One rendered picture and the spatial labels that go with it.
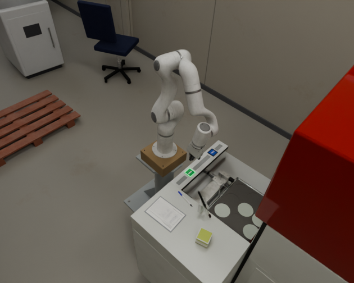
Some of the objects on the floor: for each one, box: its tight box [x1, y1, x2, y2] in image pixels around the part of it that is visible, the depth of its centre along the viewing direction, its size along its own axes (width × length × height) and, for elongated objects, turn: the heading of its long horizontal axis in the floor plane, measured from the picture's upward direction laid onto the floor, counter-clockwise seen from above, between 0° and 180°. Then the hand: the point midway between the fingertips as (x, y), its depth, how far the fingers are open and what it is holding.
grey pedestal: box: [124, 154, 183, 212], centre depth 255 cm, size 51×44×82 cm
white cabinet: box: [132, 228, 244, 283], centre depth 220 cm, size 64×96×82 cm, turn 136°
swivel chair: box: [77, 0, 141, 84], centre depth 405 cm, size 66×63×113 cm
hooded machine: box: [0, 0, 64, 79], centre depth 403 cm, size 85×69×150 cm
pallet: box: [0, 90, 80, 168], centre depth 347 cm, size 122×83×11 cm
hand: (191, 157), depth 182 cm, fingers closed
